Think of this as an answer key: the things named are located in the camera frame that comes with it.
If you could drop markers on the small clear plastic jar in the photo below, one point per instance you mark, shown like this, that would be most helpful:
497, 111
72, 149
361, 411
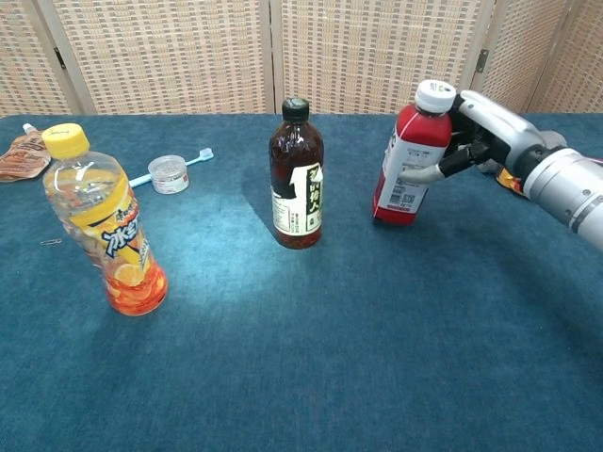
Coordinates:
167, 174

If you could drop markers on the silver paper clip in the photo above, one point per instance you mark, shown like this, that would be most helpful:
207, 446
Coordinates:
51, 242

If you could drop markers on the woven folding screen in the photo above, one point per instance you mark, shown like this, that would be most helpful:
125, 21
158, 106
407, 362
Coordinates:
165, 56

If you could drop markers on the blue table cloth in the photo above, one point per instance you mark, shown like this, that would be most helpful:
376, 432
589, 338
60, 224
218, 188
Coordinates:
301, 353

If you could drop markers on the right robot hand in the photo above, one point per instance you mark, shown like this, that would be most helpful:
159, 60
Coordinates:
494, 127

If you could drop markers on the yellow tape measure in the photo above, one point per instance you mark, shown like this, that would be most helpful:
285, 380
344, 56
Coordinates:
508, 181

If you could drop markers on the red juice bottle white cap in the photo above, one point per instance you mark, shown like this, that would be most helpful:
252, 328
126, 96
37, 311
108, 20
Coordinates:
414, 136

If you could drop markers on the brown spout pouch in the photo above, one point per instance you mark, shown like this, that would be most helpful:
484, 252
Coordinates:
23, 157

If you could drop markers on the dark brown bottle black cap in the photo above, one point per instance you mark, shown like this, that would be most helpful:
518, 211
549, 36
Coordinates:
294, 160

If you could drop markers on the iced tea bottle yellow cap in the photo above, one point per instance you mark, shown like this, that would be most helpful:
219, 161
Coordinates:
108, 226

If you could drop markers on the dark screen hinge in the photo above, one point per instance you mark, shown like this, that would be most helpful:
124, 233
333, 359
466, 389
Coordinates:
60, 58
481, 60

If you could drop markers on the light blue toothbrush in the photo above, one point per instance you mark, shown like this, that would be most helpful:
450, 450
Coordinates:
200, 155

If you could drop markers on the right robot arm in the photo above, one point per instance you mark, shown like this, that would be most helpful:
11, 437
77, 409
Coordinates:
565, 183

